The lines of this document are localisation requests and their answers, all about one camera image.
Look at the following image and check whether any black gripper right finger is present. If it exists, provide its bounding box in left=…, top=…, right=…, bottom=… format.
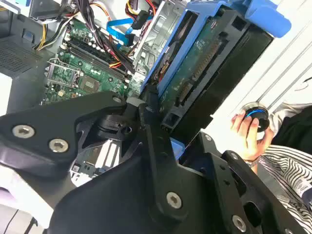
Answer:
left=179, top=133, right=308, bottom=234

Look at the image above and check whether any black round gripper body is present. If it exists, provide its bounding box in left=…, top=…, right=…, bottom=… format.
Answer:
left=47, top=113, right=221, bottom=234

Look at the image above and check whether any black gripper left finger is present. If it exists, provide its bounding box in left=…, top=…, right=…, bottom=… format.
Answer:
left=0, top=86, right=190, bottom=221

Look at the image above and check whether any round black tool blue ring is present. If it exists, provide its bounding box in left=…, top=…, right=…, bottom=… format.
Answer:
left=240, top=102, right=271, bottom=134

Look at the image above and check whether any hard disk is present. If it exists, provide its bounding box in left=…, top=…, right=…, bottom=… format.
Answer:
left=140, top=0, right=293, bottom=147

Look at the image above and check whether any person's hand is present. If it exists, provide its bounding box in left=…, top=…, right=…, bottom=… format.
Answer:
left=230, top=107, right=275, bottom=162

